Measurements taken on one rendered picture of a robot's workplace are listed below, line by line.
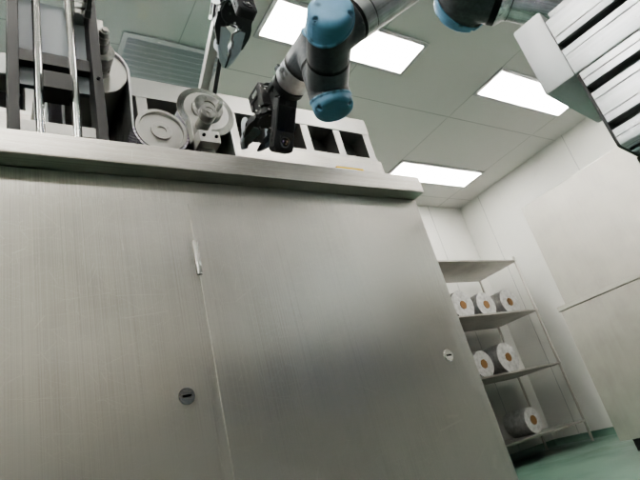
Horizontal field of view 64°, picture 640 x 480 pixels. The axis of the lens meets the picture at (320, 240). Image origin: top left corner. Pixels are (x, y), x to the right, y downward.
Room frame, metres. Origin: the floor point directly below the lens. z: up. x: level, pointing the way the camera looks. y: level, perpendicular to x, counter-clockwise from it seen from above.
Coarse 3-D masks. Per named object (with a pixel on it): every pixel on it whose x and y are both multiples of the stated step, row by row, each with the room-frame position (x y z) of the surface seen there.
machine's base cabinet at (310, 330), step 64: (0, 192) 0.55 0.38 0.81; (64, 192) 0.60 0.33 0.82; (128, 192) 0.65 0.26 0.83; (192, 192) 0.71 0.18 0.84; (256, 192) 0.78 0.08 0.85; (320, 192) 0.86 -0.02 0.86; (0, 256) 0.55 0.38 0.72; (64, 256) 0.59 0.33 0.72; (128, 256) 0.64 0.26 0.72; (192, 256) 0.70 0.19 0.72; (256, 256) 0.76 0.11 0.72; (320, 256) 0.84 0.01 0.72; (384, 256) 0.93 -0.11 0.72; (0, 320) 0.55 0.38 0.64; (64, 320) 0.59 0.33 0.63; (128, 320) 0.63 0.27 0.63; (192, 320) 0.69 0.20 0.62; (256, 320) 0.75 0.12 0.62; (320, 320) 0.82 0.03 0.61; (384, 320) 0.90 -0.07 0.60; (448, 320) 0.99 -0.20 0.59; (0, 384) 0.55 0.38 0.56; (64, 384) 0.59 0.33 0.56; (128, 384) 0.63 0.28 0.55; (192, 384) 0.68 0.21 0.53; (256, 384) 0.73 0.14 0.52; (320, 384) 0.80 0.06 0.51; (384, 384) 0.87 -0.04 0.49; (448, 384) 0.96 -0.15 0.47; (0, 448) 0.55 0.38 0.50; (64, 448) 0.58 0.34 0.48; (128, 448) 0.63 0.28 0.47; (192, 448) 0.67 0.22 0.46; (256, 448) 0.72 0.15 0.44; (320, 448) 0.78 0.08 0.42; (384, 448) 0.85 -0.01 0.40; (448, 448) 0.93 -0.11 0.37
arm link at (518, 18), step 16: (448, 0) 0.80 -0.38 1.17; (464, 0) 0.79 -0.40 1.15; (480, 0) 0.79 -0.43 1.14; (496, 0) 0.79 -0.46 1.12; (512, 0) 0.80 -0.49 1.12; (528, 0) 0.79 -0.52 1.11; (544, 0) 0.79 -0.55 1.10; (560, 0) 0.79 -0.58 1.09; (448, 16) 0.83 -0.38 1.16; (464, 16) 0.83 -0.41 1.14; (480, 16) 0.82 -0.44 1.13; (496, 16) 0.82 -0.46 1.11; (512, 16) 0.83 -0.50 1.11; (528, 16) 0.82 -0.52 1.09
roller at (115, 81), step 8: (112, 64) 0.91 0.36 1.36; (120, 64) 0.92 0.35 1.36; (112, 72) 0.91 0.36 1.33; (120, 72) 0.92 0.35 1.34; (104, 80) 0.90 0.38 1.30; (112, 80) 0.91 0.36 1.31; (120, 80) 0.92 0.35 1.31; (104, 88) 0.89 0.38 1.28; (112, 88) 0.91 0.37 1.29; (120, 88) 0.92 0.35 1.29; (80, 96) 0.89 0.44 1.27; (112, 96) 0.92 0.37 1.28; (120, 96) 0.96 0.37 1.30; (80, 104) 0.91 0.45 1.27; (88, 104) 0.91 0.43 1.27; (112, 104) 0.95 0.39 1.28; (88, 112) 0.94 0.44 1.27; (112, 112) 0.99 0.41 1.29; (88, 120) 0.96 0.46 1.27; (112, 120) 1.03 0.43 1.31
